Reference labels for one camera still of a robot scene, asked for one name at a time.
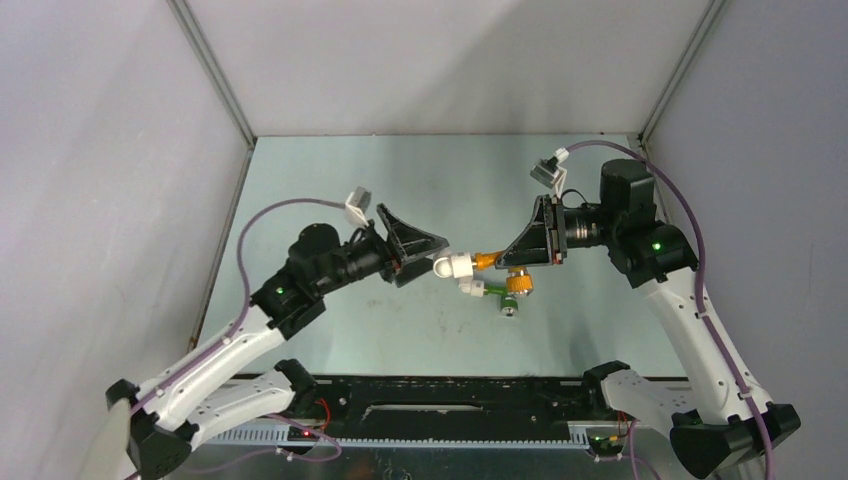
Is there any green water faucet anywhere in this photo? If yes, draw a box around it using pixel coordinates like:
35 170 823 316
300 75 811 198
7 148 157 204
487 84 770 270
484 283 519 318

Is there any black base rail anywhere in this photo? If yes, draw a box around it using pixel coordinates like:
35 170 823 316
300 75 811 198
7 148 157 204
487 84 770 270
283 375 625 443

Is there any orange water faucet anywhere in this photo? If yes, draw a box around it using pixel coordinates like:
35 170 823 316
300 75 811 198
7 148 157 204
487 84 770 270
471 251 535 297

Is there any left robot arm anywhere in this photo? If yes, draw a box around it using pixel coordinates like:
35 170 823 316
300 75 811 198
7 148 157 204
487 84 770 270
105 204 449 479

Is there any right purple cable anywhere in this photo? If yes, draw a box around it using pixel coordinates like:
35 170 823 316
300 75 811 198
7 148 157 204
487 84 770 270
566 140 776 480

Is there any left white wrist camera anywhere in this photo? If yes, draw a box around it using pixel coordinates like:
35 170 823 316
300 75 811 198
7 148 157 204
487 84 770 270
344 186 372 228

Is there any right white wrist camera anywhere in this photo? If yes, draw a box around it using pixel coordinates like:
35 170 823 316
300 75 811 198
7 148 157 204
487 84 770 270
530 147 570 198

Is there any white pipe elbow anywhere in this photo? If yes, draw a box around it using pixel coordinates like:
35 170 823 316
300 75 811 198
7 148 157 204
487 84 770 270
433 252 475 279
458 276 486 297

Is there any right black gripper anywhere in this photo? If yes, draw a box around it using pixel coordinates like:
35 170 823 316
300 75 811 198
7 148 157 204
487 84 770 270
495 194 621 269

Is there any white ventilated cable duct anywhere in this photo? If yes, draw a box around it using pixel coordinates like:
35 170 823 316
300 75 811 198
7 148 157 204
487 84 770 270
211 423 591 452

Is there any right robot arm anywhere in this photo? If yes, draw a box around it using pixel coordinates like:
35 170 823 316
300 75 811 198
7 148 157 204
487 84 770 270
494 157 801 479

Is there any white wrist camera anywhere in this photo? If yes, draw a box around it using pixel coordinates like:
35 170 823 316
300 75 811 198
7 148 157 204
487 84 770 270
530 147 570 198
344 186 372 228

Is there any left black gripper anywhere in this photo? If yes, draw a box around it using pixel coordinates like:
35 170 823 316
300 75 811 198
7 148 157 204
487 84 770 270
315 204 448 296

